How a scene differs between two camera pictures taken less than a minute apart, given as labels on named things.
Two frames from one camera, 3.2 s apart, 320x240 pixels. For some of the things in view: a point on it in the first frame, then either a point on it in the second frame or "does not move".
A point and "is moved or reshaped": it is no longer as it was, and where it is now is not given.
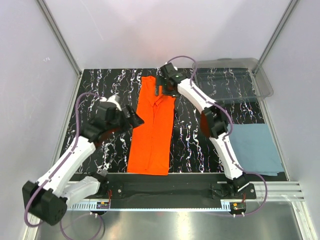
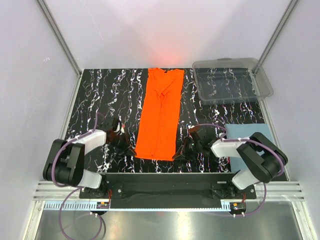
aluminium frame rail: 280,190 does not move
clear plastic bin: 232,78 does not move
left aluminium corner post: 63,45 does not move
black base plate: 171,187 does not move
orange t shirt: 150,142 is moved or reshaped
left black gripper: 134,120 -> 127,150
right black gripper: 160,81 -> 178,156
